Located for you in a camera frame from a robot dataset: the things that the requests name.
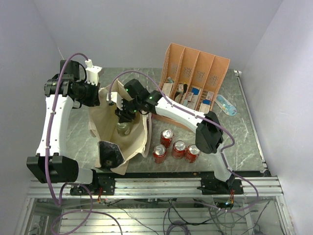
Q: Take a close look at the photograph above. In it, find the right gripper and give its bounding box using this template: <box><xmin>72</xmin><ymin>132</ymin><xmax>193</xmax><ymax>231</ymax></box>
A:
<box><xmin>115</xmin><ymin>97</ymin><xmax>142</xmax><ymax>122</ymax></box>

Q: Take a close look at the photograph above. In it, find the clear bottle green cap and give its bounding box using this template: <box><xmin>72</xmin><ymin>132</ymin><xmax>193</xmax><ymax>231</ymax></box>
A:
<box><xmin>116</xmin><ymin>122</ymin><xmax>131</xmax><ymax>136</ymax></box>

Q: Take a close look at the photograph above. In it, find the cream canvas tote bag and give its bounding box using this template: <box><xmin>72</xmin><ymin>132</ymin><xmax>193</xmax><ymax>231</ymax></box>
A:
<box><xmin>89</xmin><ymin>85</ymin><xmax>152</xmax><ymax>175</ymax></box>

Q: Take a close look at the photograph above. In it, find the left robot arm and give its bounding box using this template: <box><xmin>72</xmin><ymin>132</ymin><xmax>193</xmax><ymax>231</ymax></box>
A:
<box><xmin>26</xmin><ymin>59</ymin><xmax>102</xmax><ymax>194</ymax></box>

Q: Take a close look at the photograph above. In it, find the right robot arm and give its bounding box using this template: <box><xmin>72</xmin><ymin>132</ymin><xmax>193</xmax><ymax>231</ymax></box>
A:
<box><xmin>107</xmin><ymin>79</ymin><xmax>235</xmax><ymax>194</ymax></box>

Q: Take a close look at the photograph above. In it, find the red soda can rear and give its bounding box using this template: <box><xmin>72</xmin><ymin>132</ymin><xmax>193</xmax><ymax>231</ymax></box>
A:
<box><xmin>160</xmin><ymin>129</ymin><xmax>174</xmax><ymax>148</ymax></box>

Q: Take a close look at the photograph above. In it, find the red soda can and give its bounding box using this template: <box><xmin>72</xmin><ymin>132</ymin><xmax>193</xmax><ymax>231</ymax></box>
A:
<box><xmin>184</xmin><ymin>144</ymin><xmax>201</xmax><ymax>163</ymax></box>
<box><xmin>153</xmin><ymin>144</ymin><xmax>166</xmax><ymax>164</ymax></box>
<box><xmin>171</xmin><ymin>140</ymin><xmax>187</xmax><ymax>160</ymax></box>
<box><xmin>160</xmin><ymin>129</ymin><xmax>174</xmax><ymax>148</ymax></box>

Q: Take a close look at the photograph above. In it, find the white red medicine box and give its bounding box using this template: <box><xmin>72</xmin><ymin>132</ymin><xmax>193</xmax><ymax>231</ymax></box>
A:
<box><xmin>162</xmin><ymin>83</ymin><xmax>174</xmax><ymax>96</ymax></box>

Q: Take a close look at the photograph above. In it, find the red soda can left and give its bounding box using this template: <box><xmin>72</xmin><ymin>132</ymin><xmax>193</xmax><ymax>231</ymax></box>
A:
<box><xmin>153</xmin><ymin>144</ymin><xmax>166</xmax><ymax>164</ymax></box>

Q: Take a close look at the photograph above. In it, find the red soda can middle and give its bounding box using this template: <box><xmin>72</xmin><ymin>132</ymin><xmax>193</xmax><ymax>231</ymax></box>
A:
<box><xmin>171</xmin><ymin>140</ymin><xmax>187</xmax><ymax>160</ymax></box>

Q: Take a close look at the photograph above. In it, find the orange plastic desk organizer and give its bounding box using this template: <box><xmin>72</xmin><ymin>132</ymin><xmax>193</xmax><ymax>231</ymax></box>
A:
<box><xmin>153</xmin><ymin>43</ymin><xmax>231</xmax><ymax>130</ymax></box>

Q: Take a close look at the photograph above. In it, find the red soda can right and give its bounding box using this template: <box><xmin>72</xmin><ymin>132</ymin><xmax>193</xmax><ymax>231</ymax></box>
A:
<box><xmin>184</xmin><ymin>144</ymin><xmax>201</xmax><ymax>163</ymax></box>

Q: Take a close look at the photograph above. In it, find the white box right slot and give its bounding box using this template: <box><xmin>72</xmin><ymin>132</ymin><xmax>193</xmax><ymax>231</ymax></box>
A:
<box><xmin>199</xmin><ymin>103</ymin><xmax>211</xmax><ymax>115</ymax></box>

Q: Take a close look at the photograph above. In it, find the blue toothbrush blister pack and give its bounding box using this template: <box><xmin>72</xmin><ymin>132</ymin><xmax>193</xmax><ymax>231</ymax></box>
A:
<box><xmin>215</xmin><ymin>94</ymin><xmax>237</xmax><ymax>117</ymax></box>

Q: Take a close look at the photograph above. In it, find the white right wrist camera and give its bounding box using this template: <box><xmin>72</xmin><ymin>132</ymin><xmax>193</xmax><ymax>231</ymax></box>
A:
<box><xmin>106</xmin><ymin>92</ymin><xmax>123</xmax><ymax>110</ymax></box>

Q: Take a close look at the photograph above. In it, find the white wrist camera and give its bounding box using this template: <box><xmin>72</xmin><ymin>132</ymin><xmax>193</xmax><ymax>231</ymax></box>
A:
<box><xmin>106</xmin><ymin>92</ymin><xmax>123</xmax><ymax>110</ymax></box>
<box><xmin>85</xmin><ymin>59</ymin><xmax>103</xmax><ymax>85</ymax></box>

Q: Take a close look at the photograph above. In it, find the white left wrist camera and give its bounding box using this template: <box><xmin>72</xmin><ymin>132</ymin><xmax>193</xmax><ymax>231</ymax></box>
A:
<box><xmin>85</xmin><ymin>59</ymin><xmax>103</xmax><ymax>85</ymax></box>

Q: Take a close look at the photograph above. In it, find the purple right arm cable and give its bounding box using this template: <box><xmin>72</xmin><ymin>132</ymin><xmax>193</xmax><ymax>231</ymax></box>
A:
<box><xmin>109</xmin><ymin>70</ymin><xmax>259</xmax><ymax>212</ymax></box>

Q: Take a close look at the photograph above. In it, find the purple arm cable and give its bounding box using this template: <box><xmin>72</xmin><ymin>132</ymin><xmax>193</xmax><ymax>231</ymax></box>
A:
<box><xmin>45</xmin><ymin>52</ymin><xmax>93</xmax><ymax>235</ymax></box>
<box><xmin>109</xmin><ymin>70</ymin><xmax>259</xmax><ymax>212</ymax></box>

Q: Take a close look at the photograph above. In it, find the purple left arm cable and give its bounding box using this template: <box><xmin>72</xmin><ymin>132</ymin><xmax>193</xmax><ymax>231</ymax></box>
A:
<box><xmin>45</xmin><ymin>52</ymin><xmax>93</xmax><ymax>235</ymax></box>

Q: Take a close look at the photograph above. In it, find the aluminium mounting rail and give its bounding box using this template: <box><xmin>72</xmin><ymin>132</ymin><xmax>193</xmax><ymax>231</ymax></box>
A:
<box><xmin>26</xmin><ymin>177</ymin><xmax>282</xmax><ymax>199</ymax></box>

